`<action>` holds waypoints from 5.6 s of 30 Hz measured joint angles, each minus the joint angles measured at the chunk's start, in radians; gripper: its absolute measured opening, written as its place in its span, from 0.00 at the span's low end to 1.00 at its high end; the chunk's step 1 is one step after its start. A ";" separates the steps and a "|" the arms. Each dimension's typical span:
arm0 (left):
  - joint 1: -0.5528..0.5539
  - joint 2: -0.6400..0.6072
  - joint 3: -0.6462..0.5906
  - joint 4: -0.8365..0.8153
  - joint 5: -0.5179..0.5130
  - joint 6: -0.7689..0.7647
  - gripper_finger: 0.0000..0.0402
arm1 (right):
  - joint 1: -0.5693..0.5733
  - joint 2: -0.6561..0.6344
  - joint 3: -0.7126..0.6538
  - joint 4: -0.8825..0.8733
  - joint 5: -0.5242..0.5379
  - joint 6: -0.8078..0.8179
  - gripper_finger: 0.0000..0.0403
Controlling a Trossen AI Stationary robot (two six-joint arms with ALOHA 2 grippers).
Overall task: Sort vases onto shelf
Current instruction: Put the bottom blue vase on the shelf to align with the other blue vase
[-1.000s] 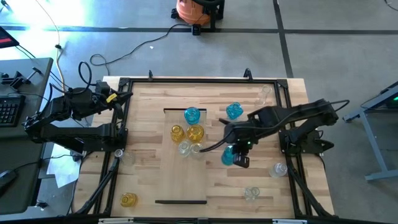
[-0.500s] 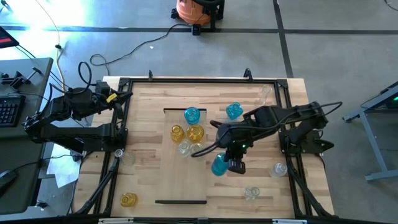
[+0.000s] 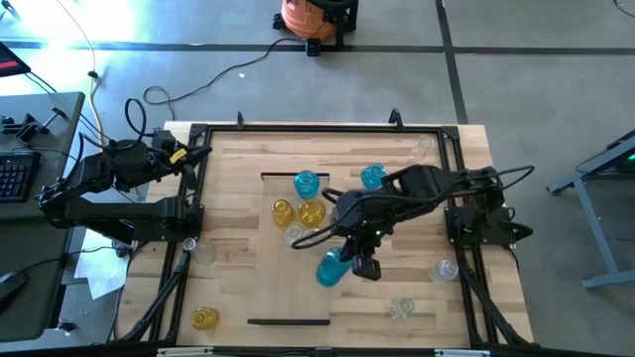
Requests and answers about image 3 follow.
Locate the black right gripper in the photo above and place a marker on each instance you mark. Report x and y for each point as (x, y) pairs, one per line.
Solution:
(364, 218)

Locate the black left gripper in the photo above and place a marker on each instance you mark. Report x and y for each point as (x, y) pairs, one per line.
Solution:
(164, 161)

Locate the blue urn-shaped glass vase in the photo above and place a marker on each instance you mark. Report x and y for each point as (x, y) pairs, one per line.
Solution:
(372, 174)

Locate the wide yellow glass vase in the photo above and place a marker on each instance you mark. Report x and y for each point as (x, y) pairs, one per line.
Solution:
(311, 212)

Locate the blue glass bottle vase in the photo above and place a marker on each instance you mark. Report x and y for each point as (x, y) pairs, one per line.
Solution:
(330, 270)

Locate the blue round glass vase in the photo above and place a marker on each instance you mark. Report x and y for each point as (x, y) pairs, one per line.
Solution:
(306, 184)

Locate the small clear glass vase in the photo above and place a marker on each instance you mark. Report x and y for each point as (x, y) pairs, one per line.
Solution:
(444, 272)
(204, 253)
(403, 308)
(293, 233)

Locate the narrow yellow glass vase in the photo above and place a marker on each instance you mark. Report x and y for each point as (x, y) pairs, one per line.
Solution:
(284, 213)

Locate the tall clear glass carafe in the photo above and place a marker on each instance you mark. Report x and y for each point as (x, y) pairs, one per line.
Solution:
(422, 146)

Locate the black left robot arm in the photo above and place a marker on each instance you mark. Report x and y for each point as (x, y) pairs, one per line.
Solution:
(124, 213)

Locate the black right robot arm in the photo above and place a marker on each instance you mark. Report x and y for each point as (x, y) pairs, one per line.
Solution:
(446, 183)

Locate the white paper sheet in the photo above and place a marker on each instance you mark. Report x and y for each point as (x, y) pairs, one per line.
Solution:
(99, 270)

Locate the dark grey desk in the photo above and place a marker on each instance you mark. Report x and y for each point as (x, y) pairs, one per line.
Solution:
(49, 124)
(30, 248)

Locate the black power adapter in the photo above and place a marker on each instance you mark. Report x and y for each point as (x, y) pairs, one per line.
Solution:
(313, 48)

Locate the black desk clamp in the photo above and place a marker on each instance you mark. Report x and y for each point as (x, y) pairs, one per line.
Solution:
(25, 130)

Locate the black keyboard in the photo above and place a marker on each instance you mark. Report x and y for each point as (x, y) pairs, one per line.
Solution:
(17, 176)

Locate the orange shop vacuum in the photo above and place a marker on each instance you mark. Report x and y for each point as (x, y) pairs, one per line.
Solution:
(305, 20)

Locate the black metal stand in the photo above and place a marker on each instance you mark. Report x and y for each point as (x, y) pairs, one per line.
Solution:
(341, 30)

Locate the black device red display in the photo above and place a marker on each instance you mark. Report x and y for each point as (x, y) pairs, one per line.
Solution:
(10, 62)

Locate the black computer mouse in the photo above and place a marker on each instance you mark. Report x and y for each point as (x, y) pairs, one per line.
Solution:
(11, 285)

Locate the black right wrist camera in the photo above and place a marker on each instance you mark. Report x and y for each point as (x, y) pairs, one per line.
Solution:
(368, 269)

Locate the grey metal table frame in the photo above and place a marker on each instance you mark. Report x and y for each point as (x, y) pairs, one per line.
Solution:
(592, 220)

